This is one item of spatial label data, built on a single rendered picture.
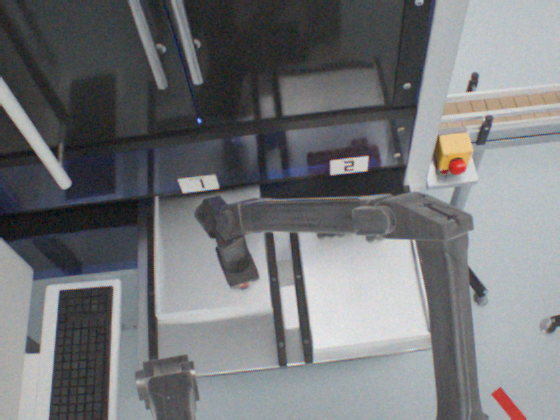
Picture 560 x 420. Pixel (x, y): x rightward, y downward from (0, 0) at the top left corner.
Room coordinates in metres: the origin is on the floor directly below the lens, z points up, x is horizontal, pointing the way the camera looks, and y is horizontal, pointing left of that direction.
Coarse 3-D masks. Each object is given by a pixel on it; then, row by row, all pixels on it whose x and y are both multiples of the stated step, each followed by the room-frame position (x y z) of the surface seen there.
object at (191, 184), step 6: (180, 180) 0.77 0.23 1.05; (186, 180) 0.77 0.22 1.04; (192, 180) 0.77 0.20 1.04; (198, 180) 0.77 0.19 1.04; (204, 180) 0.77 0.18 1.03; (210, 180) 0.77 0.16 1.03; (216, 180) 0.77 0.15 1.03; (186, 186) 0.77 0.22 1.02; (192, 186) 0.77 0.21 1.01; (198, 186) 0.77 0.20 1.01; (210, 186) 0.77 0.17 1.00; (216, 186) 0.77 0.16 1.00; (186, 192) 0.77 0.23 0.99
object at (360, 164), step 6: (330, 162) 0.77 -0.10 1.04; (336, 162) 0.77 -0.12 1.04; (342, 162) 0.77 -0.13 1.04; (354, 162) 0.76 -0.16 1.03; (360, 162) 0.77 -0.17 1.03; (366, 162) 0.77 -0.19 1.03; (336, 168) 0.77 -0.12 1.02; (342, 168) 0.77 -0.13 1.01; (348, 168) 0.77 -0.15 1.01; (354, 168) 0.77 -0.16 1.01; (360, 168) 0.77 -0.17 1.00; (366, 168) 0.77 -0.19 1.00
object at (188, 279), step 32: (192, 192) 0.83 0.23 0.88; (224, 192) 0.82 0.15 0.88; (256, 192) 0.81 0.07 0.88; (160, 224) 0.75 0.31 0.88; (192, 224) 0.74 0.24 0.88; (160, 256) 0.67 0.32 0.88; (192, 256) 0.66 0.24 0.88; (256, 256) 0.64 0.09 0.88; (160, 288) 0.58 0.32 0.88; (192, 288) 0.58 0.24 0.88; (224, 288) 0.57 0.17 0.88; (256, 288) 0.56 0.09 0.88
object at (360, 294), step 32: (320, 256) 0.62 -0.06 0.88; (352, 256) 0.61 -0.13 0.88; (384, 256) 0.60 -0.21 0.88; (416, 256) 0.57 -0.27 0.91; (320, 288) 0.54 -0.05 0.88; (352, 288) 0.53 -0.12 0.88; (384, 288) 0.52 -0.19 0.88; (416, 288) 0.51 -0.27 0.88; (320, 320) 0.46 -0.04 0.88; (352, 320) 0.45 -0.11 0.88; (384, 320) 0.44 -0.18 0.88; (416, 320) 0.43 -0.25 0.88; (320, 352) 0.39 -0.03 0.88
